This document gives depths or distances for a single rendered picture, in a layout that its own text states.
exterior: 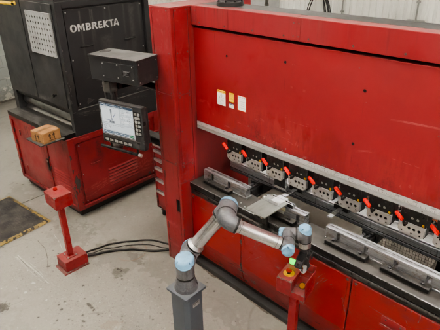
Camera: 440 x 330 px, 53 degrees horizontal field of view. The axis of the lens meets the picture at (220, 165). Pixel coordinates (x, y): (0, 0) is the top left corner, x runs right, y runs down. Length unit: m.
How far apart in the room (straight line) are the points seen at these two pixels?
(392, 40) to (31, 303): 3.40
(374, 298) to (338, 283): 0.25
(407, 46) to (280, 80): 0.86
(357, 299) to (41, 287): 2.69
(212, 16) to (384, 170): 1.56
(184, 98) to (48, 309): 2.08
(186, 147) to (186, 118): 0.25
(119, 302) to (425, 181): 2.60
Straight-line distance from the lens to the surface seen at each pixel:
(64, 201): 4.03
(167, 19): 3.33
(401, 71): 2.50
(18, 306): 4.24
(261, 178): 3.71
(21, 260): 4.75
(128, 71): 3.40
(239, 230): 2.51
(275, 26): 2.87
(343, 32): 2.60
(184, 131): 3.58
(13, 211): 5.55
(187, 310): 2.88
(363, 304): 3.10
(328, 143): 2.83
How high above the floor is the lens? 2.69
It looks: 27 degrees down
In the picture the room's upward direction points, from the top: 1 degrees counter-clockwise
